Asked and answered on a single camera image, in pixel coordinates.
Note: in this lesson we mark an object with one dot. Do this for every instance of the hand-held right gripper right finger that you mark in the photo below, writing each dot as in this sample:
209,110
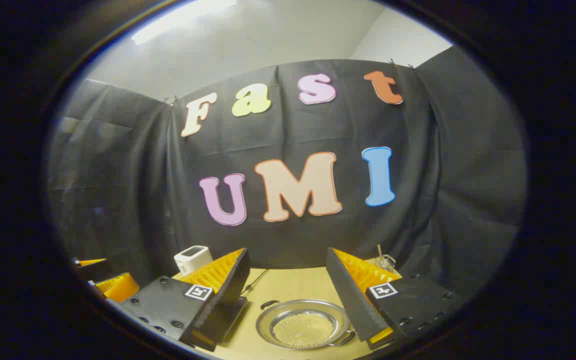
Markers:
355,300

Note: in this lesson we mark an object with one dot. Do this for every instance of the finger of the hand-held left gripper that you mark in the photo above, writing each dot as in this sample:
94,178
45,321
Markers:
90,262
118,287

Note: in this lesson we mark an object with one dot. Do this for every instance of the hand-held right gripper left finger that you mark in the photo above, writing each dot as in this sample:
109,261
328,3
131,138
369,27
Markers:
225,300

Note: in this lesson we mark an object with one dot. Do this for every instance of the black induction cooktop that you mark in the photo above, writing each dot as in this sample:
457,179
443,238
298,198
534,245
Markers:
235,312

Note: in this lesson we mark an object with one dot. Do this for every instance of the stainless steel pot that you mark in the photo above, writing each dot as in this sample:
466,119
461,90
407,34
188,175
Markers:
268,325

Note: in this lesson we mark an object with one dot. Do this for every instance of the pile of pale beans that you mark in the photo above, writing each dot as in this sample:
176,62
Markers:
303,330

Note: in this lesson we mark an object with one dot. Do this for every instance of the white toaster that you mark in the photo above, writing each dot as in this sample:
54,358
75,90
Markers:
193,257

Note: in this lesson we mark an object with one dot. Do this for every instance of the wooden stick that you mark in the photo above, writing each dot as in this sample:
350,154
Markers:
379,250

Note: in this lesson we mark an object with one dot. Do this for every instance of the black backdrop cloth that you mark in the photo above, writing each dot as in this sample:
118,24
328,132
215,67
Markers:
118,175

